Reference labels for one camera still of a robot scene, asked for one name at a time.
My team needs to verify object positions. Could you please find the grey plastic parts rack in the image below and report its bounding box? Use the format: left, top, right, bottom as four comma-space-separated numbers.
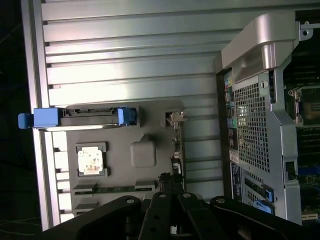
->
57, 99, 187, 223

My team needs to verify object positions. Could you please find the silver CPU chip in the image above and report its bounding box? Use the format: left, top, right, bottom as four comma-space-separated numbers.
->
77, 148, 105, 175

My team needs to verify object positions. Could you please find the open black PC case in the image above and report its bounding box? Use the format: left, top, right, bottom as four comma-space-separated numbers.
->
214, 9, 320, 227

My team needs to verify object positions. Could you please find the hard disk in blue carrier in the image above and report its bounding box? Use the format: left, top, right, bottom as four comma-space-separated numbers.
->
17, 106, 141, 131

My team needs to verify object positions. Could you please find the green motherboard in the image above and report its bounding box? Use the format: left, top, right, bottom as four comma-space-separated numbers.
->
283, 49, 320, 222

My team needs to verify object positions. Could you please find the CPU socket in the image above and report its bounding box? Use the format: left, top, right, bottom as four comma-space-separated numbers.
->
287, 86, 320, 128

